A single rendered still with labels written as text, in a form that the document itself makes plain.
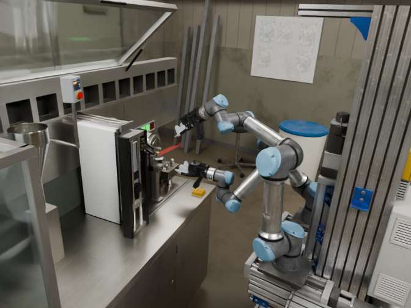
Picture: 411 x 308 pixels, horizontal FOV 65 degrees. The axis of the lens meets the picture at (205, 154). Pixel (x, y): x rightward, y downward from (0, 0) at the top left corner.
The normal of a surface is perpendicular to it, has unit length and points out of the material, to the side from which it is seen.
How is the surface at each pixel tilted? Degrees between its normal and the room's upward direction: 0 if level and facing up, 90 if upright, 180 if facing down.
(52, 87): 90
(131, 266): 0
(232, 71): 90
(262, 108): 90
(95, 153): 90
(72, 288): 0
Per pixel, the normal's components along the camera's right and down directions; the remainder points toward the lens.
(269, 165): -0.85, 0.04
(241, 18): -0.53, 0.30
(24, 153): 0.91, 0.19
